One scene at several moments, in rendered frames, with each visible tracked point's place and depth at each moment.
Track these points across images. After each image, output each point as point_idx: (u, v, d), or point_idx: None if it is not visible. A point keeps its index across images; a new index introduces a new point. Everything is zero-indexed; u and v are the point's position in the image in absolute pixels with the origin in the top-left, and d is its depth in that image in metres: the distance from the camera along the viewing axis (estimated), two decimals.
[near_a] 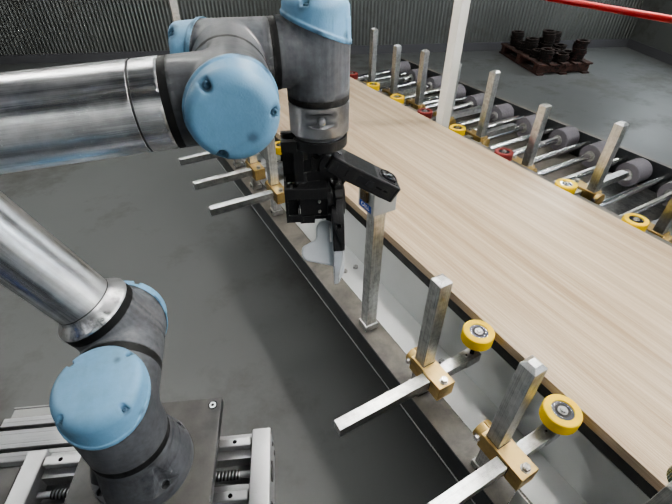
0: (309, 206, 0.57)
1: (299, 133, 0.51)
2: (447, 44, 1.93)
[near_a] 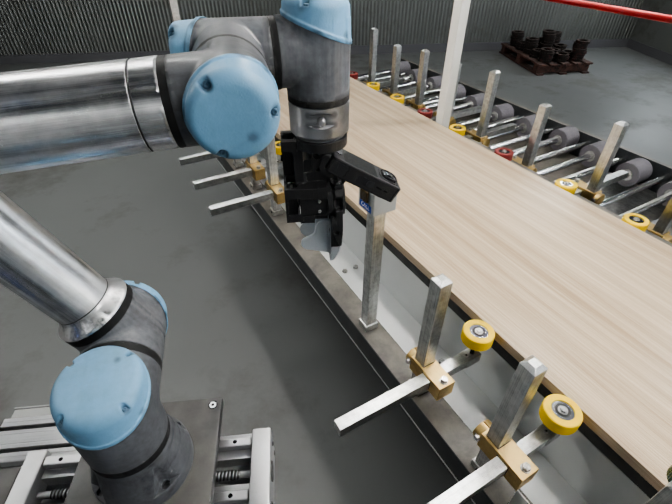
0: (309, 206, 0.57)
1: (299, 133, 0.51)
2: (447, 44, 1.93)
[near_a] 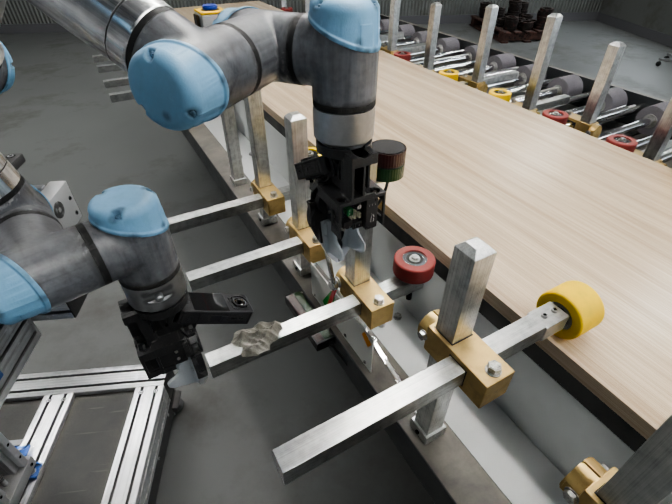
0: None
1: (373, 132, 0.51)
2: None
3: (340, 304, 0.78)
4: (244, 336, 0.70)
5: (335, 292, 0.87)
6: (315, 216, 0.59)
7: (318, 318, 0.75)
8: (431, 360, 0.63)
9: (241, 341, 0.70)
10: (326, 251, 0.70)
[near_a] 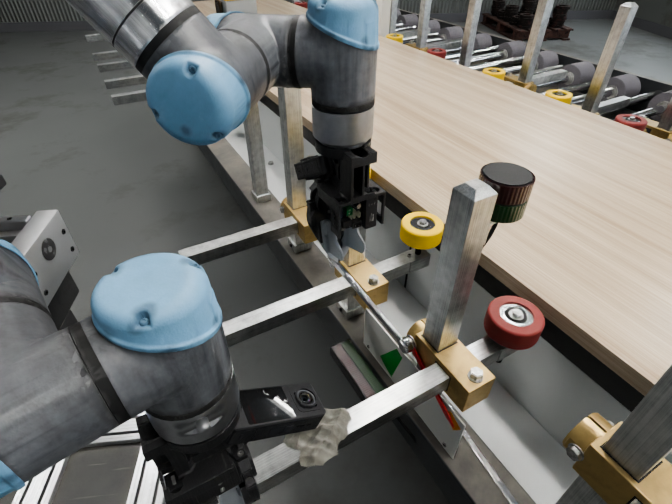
0: None
1: (372, 131, 0.51)
2: None
3: (423, 379, 0.58)
4: (302, 434, 0.51)
5: (422, 363, 0.64)
6: (315, 216, 0.59)
7: (397, 400, 0.56)
8: (581, 484, 0.44)
9: (298, 441, 0.51)
10: (338, 267, 0.67)
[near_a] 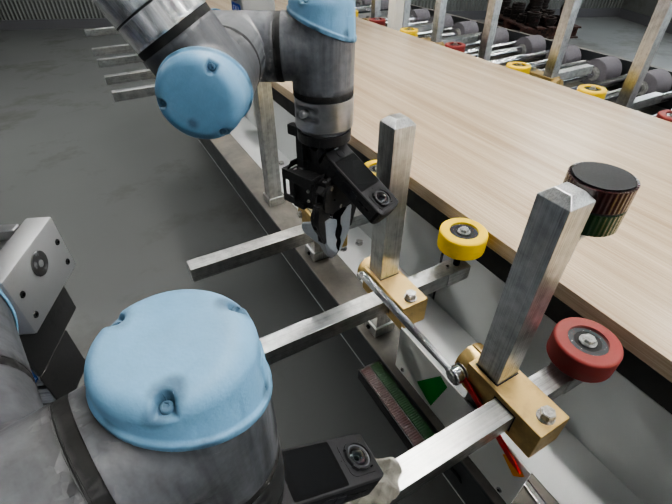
0: (301, 192, 0.60)
1: (295, 120, 0.54)
2: None
3: (482, 419, 0.49)
4: None
5: (476, 396, 0.54)
6: None
7: (454, 447, 0.47)
8: None
9: None
10: (373, 286, 0.59)
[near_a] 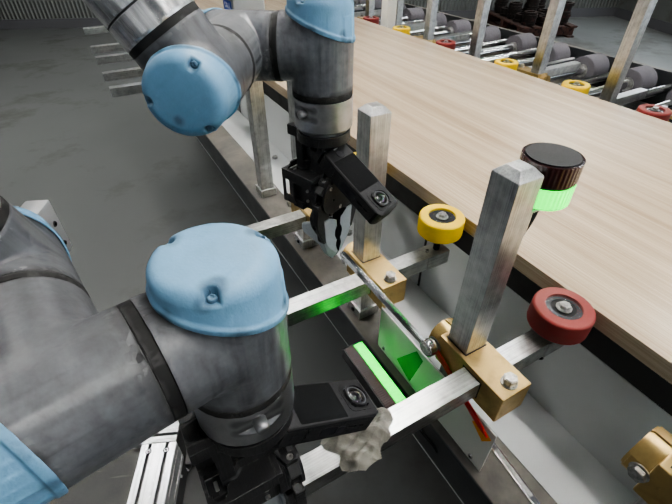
0: (301, 192, 0.60)
1: (294, 120, 0.54)
2: None
3: (467, 376, 0.54)
4: (342, 436, 0.46)
5: (448, 366, 0.58)
6: None
7: (441, 399, 0.51)
8: None
9: (337, 443, 0.46)
10: (352, 265, 0.62)
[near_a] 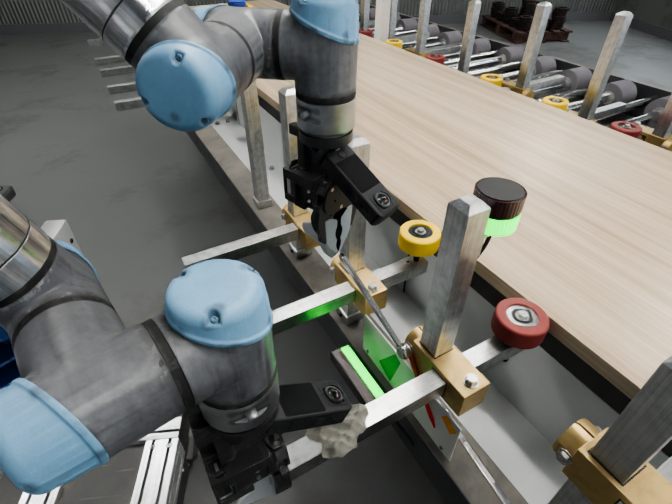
0: (302, 192, 0.60)
1: (297, 120, 0.54)
2: None
3: (435, 376, 0.62)
4: (323, 428, 0.54)
5: (416, 370, 0.67)
6: None
7: (411, 396, 0.59)
8: (570, 487, 0.46)
9: (319, 434, 0.54)
10: (349, 269, 0.64)
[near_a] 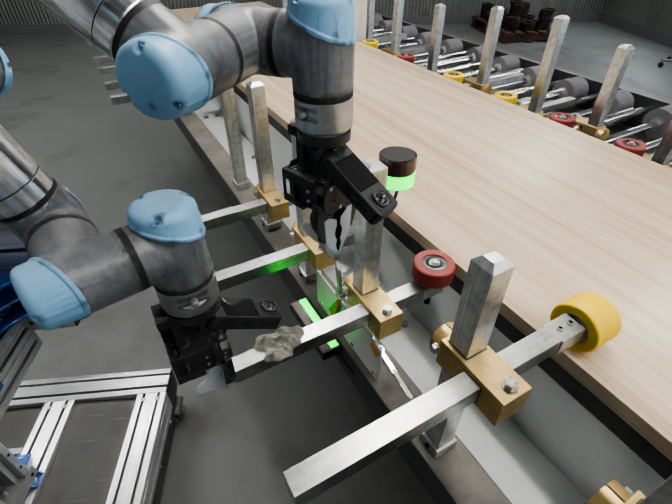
0: (301, 192, 0.60)
1: (295, 120, 0.54)
2: None
3: (361, 309, 0.77)
4: (267, 341, 0.70)
5: (341, 300, 0.86)
6: None
7: (340, 322, 0.75)
8: (443, 374, 0.62)
9: (264, 346, 0.70)
10: (337, 265, 0.68)
